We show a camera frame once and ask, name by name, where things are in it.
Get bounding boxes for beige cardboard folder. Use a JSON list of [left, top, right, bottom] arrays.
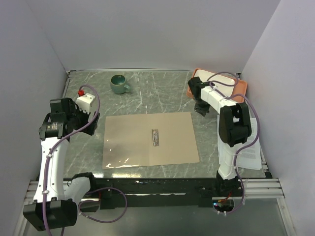
[[102, 112, 199, 169]]

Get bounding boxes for white printed paper sheets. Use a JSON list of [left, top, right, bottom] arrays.
[[217, 118, 262, 170]]

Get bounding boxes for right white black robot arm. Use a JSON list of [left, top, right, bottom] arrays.
[[188, 77, 257, 196]]

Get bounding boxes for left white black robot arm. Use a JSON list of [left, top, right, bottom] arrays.
[[23, 93, 100, 231]]

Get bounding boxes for metal folder clip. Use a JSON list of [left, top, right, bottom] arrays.
[[152, 129, 159, 147]]

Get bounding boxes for white rectangular plate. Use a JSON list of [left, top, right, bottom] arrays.
[[194, 69, 235, 96]]

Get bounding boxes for salmon rectangular tray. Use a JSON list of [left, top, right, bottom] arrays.
[[192, 68, 248, 95]]

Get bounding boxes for teal ceramic mug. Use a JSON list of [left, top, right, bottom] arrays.
[[110, 75, 131, 94]]

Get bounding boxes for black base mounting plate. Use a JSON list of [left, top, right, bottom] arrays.
[[67, 177, 243, 210]]

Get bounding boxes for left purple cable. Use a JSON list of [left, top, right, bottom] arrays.
[[42, 85, 128, 236]]

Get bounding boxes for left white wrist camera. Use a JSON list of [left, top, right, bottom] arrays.
[[75, 93, 95, 114]]

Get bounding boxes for aluminium extrusion rail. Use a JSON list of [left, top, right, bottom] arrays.
[[24, 178, 285, 202]]

